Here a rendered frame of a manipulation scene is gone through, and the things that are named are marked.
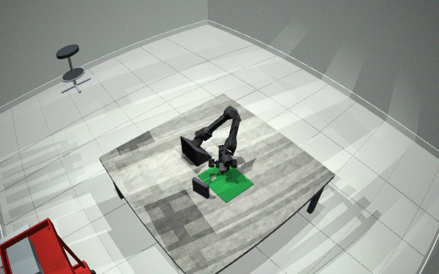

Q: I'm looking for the black square cooling fan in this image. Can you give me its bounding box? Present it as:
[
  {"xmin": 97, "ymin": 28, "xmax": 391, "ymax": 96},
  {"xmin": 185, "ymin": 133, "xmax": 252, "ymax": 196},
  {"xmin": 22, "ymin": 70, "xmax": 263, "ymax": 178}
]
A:
[{"xmin": 192, "ymin": 177, "xmax": 209, "ymax": 199}]

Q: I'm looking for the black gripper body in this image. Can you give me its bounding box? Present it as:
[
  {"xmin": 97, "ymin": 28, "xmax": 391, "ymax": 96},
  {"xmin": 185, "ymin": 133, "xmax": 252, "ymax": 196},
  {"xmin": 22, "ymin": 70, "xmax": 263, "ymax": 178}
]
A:
[{"xmin": 209, "ymin": 157, "xmax": 237, "ymax": 169}]

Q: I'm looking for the green circuit board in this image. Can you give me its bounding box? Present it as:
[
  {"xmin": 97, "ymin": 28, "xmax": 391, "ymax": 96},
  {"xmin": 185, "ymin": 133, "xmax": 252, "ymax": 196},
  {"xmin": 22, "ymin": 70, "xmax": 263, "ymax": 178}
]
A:
[{"xmin": 197, "ymin": 165, "xmax": 254, "ymax": 203}]

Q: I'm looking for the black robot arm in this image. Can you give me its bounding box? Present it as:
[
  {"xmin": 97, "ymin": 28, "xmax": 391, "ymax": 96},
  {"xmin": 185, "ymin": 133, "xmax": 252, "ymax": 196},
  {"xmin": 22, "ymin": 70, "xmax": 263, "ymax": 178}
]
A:
[{"xmin": 190, "ymin": 105, "xmax": 241, "ymax": 173}]

